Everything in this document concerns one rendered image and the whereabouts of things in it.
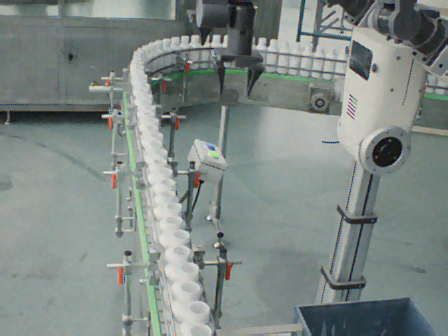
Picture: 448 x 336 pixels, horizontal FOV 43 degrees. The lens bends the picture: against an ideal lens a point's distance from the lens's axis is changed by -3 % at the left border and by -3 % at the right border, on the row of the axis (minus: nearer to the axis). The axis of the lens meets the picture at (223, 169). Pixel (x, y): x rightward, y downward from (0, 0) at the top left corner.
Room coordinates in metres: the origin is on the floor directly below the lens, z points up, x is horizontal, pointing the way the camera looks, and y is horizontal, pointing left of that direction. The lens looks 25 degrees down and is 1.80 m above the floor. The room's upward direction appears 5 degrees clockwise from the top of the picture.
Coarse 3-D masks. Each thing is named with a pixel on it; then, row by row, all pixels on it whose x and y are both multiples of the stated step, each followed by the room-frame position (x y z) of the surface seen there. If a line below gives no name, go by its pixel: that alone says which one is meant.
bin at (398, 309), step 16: (320, 304) 1.11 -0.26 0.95; (336, 304) 1.11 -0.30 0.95; (352, 304) 1.12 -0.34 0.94; (368, 304) 1.14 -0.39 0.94; (384, 304) 1.15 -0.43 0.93; (400, 304) 1.16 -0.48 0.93; (416, 304) 1.13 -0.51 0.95; (304, 320) 1.10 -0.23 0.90; (320, 320) 1.11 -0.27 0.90; (336, 320) 1.12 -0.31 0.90; (352, 320) 1.13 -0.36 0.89; (368, 320) 1.14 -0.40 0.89; (384, 320) 1.15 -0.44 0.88; (400, 320) 1.16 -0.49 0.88; (416, 320) 1.11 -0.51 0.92
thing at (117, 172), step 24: (120, 168) 1.45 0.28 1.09; (192, 168) 1.49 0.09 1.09; (120, 192) 1.45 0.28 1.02; (192, 192) 1.50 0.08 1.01; (120, 216) 1.44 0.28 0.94; (192, 216) 1.50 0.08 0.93; (120, 264) 1.01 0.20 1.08; (144, 264) 1.02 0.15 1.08; (216, 264) 1.05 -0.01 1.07; (216, 288) 1.06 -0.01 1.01; (216, 312) 1.06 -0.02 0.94
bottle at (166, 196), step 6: (162, 192) 1.20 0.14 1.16; (168, 192) 1.20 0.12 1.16; (174, 192) 1.20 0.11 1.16; (162, 198) 1.17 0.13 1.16; (168, 198) 1.17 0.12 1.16; (174, 198) 1.18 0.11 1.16; (162, 204) 1.17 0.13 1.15; (156, 210) 1.18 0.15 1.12; (162, 210) 1.17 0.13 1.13; (156, 216) 1.17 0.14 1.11; (162, 216) 1.16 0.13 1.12; (156, 222) 1.17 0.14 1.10
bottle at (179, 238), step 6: (174, 234) 1.03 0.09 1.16; (180, 234) 1.03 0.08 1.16; (186, 234) 1.03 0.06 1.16; (174, 240) 1.00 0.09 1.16; (180, 240) 1.00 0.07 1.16; (186, 240) 1.01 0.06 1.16; (174, 246) 1.00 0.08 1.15; (186, 246) 1.01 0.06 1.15; (168, 252) 1.01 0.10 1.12; (192, 252) 1.02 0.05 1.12; (168, 258) 1.00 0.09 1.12; (192, 258) 1.01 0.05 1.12
